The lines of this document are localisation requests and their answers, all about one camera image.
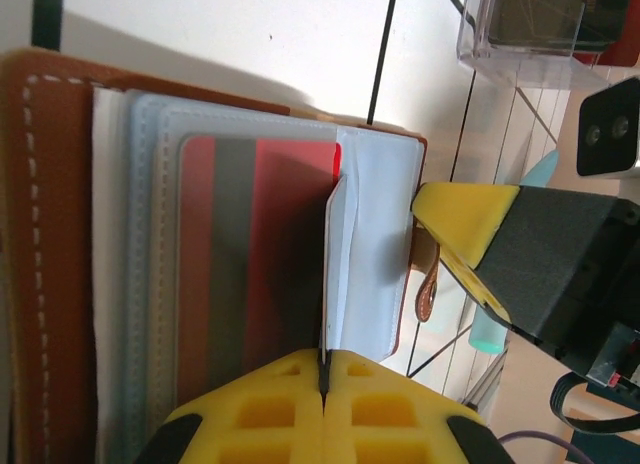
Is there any clear acrylic card stand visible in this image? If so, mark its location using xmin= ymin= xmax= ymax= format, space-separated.
xmin=455 ymin=0 xmax=640 ymax=90

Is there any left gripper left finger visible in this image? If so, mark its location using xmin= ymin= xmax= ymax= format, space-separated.
xmin=134 ymin=347 xmax=326 ymax=464

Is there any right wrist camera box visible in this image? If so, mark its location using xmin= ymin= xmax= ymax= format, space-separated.
xmin=574 ymin=76 xmax=640 ymax=179

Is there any teal plastic tube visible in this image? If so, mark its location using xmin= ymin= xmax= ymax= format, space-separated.
xmin=467 ymin=148 xmax=561 ymax=355

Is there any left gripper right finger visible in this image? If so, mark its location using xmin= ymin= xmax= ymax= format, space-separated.
xmin=322 ymin=347 xmax=509 ymax=464

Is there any aluminium table edge rail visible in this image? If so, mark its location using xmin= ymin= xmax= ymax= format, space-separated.
xmin=459 ymin=353 xmax=511 ymax=420

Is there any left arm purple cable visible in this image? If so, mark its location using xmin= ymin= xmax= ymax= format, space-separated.
xmin=492 ymin=428 xmax=594 ymax=464

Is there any black flat cable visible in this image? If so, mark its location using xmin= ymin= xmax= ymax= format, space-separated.
xmin=549 ymin=371 xmax=640 ymax=435

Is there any brown leather card holder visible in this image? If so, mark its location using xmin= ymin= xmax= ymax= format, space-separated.
xmin=0 ymin=48 xmax=429 ymax=464

